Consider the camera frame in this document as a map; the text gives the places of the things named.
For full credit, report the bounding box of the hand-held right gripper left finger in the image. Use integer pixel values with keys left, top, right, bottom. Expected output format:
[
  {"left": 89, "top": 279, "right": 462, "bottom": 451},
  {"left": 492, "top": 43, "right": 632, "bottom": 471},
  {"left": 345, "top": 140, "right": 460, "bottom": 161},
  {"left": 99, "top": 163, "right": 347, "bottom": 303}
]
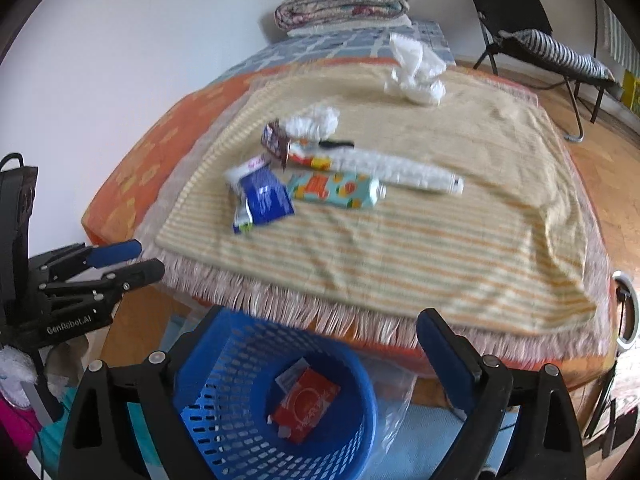
[{"left": 59, "top": 305, "right": 226, "bottom": 480}]

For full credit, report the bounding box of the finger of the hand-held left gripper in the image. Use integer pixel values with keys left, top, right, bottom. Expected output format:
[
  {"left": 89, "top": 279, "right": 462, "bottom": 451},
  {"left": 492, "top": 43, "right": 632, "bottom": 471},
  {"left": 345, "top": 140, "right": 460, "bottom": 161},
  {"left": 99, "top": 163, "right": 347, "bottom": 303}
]
[
  {"left": 27, "top": 239, "right": 143, "bottom": 282},
  {"left": 39, "top": 259, "right": 166, "bottom": 312}
]

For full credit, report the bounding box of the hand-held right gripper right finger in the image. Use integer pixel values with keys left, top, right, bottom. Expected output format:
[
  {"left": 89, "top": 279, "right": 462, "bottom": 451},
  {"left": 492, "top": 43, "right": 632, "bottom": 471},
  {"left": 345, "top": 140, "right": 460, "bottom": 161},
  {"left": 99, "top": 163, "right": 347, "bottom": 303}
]
[{"left": 416, "top": 308, "right": 587, "bottom": 480}]

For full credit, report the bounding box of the blue perforated plastic basket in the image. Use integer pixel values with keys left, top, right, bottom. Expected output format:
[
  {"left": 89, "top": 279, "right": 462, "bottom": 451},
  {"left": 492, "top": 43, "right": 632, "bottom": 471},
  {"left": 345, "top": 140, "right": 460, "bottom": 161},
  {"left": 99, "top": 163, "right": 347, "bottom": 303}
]
[{"left": 172, "top": 307, "right": 378, "bottom": 480}]

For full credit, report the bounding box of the red paper packet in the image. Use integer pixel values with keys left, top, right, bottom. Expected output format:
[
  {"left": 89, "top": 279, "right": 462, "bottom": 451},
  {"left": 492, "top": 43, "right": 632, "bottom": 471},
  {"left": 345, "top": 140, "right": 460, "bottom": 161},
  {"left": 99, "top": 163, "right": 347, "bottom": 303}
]
[{"left": 271, "top": 357, "right": 342, "bottom": 445}]

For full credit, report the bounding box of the blue foil packet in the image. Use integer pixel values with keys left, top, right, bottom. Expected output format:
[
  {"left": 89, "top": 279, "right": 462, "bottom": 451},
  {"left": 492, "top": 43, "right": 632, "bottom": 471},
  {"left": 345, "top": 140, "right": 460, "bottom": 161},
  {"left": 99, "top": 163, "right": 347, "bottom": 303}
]
[{"left": 231, "top": 167, "right": 296, "bottom": 235}]

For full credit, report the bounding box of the white pink wrapper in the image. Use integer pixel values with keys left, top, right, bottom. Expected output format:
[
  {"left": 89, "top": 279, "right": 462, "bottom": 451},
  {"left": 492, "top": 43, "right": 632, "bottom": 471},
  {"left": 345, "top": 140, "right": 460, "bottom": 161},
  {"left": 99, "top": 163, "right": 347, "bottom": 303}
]
[{"left": 223, "top": 155, "right": 273, "bottom": 188}]

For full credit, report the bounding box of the crushed clear plastic bottle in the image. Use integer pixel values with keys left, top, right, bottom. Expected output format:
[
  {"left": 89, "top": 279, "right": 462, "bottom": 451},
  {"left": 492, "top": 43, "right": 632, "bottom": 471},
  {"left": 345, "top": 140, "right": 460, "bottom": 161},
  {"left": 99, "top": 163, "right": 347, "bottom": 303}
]
[{"left": 286, "top": 142, "right": 465, "bottom": 196}]

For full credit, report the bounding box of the dark snack wrapper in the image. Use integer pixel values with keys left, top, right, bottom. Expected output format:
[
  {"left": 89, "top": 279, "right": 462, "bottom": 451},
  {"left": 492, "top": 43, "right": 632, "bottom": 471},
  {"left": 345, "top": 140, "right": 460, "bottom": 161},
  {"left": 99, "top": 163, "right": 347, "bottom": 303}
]
[{"left": 261, "top": 120, "right": 293, "bottom": 168}]

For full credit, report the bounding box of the teal orange carton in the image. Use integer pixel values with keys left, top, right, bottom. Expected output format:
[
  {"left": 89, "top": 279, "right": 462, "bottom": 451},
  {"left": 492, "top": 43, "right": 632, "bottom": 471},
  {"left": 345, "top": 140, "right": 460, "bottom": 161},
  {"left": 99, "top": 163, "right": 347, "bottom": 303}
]
[{"left": 286, "top": 170, "right": 388, "bottom": 211}]

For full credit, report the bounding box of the white plastic bag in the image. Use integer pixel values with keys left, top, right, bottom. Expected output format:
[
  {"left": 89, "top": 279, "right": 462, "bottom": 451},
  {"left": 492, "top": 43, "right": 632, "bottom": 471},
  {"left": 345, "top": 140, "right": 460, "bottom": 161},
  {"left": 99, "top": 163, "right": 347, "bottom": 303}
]
[{"left": 384, "top": 32, "right": 447, "bottom": 107}]

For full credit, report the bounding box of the clear plastic bag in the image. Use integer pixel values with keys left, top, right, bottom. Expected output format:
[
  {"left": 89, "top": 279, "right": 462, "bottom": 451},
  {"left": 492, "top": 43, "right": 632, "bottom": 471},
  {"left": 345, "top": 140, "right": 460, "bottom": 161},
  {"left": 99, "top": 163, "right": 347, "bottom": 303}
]
[{"left": 350, "top": 355, "right": 418, "bottom": 480}]

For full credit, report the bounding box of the orange flowered blanket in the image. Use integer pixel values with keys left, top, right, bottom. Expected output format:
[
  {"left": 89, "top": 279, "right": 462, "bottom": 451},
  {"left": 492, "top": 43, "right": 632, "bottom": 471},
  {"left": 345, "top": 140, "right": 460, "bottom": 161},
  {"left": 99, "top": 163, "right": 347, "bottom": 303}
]
[{"left": 82, "top": 55, "right": 618, "bottom": 396}]

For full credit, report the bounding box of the pink cloth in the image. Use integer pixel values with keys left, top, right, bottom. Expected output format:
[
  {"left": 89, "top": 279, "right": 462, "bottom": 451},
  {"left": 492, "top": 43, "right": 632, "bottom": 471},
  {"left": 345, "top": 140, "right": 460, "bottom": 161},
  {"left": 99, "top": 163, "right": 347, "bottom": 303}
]
[{"left": 0, "top": 395, "right": 41, "bottom": 453}]

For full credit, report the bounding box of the black tripod stand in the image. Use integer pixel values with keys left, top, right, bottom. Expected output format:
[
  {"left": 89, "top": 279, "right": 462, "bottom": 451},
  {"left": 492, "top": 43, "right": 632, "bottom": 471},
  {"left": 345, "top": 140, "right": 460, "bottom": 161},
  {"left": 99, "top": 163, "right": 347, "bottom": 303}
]
[{"left": 584, "top": 360, "right": 640, "bottom": 458}]

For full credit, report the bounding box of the blue checked bedsheet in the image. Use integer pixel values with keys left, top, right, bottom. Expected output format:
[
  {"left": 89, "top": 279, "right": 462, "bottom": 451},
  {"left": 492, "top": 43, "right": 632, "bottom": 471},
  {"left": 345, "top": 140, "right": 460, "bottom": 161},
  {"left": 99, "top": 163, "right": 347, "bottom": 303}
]
[{"left": 220, "top": 20, "right": 456, "bottom": 82}]

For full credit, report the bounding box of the striped cushion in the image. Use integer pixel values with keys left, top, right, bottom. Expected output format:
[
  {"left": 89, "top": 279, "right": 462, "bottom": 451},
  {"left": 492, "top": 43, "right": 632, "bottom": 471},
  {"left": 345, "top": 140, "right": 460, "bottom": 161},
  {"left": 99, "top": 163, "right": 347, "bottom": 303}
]
[{"left": 500, "top": 29, "right": 617, "bottom": 82}]

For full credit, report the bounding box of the yellow plastic crate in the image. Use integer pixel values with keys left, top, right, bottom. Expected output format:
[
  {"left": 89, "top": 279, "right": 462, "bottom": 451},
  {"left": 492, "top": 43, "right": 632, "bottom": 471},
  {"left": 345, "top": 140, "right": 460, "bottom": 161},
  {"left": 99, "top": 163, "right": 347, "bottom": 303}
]
[{"left": 620, "top": 71, "right": 640, "bottom": 113}]

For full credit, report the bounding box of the white folded sheet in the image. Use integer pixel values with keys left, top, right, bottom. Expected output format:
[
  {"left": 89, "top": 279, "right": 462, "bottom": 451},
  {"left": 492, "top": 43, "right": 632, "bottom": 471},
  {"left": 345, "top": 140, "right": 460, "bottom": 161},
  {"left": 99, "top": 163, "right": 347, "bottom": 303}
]
[{"left": 287, "top": 15, "right": 414, "bottom": 39}]

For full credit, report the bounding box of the folded floral quilt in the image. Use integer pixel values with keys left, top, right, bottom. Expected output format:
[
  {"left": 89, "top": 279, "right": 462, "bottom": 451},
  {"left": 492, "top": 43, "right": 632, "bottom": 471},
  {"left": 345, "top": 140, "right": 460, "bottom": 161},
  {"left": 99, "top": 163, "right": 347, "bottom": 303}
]
[{"left": 274, "top": 0, "right": 412, "bottom": 31}]

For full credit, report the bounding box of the black folding chair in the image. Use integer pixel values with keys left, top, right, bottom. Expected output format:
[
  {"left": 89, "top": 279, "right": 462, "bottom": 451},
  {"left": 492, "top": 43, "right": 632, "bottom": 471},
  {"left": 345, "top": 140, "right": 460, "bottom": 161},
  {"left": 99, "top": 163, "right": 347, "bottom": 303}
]
[{"left": 461, "top": 0, "right": 618, "bottom": 142}]

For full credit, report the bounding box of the black clothes rack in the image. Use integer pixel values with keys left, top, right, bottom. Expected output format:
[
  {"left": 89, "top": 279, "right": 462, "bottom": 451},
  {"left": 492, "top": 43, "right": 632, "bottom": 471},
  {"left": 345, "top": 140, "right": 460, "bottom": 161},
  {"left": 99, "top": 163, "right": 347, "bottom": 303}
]
[{"left": 591, "top": 0, "right": 602, "bottom": 58}]

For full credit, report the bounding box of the white ring light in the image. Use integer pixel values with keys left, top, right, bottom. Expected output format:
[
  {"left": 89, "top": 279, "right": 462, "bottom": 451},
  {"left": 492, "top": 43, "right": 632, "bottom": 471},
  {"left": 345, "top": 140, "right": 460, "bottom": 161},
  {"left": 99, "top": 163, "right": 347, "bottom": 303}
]
[{"left": 612, "top": 270, "right": 640, "bottom": 349}]

